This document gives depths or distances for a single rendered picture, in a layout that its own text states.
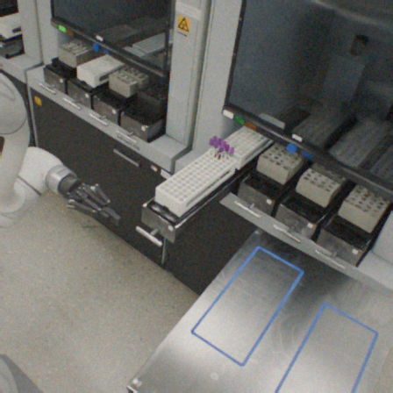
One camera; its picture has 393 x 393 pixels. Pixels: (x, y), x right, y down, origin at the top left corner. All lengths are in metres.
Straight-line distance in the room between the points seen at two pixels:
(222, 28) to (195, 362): 0.95
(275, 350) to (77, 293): 1.24
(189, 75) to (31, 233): 1.24
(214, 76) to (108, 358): 1.19
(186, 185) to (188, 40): 0.48
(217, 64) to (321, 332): 0.86
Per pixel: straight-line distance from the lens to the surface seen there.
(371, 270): 1.53
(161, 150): 1.75
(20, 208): 1.58
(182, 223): 1.38
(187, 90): 1.66
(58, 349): 2.08
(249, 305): 1.21
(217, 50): 1.53
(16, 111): 1.13
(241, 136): 1.67
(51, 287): 2.25
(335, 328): 1.25
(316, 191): 1.52
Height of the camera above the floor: 1.80
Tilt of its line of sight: 42 degrees down
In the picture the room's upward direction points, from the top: 9 degrees clockwise
